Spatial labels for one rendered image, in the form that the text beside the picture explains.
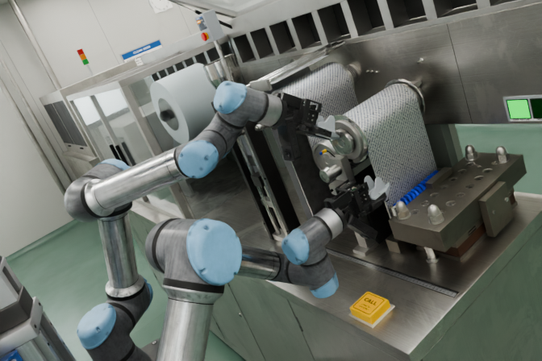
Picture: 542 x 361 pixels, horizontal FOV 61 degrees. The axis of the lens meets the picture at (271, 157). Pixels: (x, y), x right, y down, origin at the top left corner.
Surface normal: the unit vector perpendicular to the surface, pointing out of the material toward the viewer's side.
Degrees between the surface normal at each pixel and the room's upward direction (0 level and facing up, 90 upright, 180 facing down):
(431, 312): 0
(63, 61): 90
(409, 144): 90
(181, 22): 90
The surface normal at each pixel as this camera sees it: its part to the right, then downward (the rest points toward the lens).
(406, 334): -0.36, -0.88
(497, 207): 0.55, 0.06
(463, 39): -0.75, 0.46
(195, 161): -0.23, 0.40
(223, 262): 0.74, -0.19
